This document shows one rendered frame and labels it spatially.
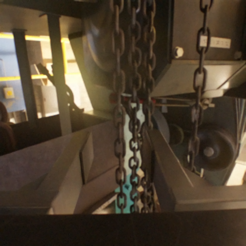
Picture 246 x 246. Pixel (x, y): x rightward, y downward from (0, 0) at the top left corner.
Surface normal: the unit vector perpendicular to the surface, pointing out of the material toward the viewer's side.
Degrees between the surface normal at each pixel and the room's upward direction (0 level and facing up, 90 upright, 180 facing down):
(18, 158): 90
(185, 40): 90
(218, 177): 90
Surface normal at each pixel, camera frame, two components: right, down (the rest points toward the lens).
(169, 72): 0.37, 0.85
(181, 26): 0.49, 0.25
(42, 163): 0.75, 0.18
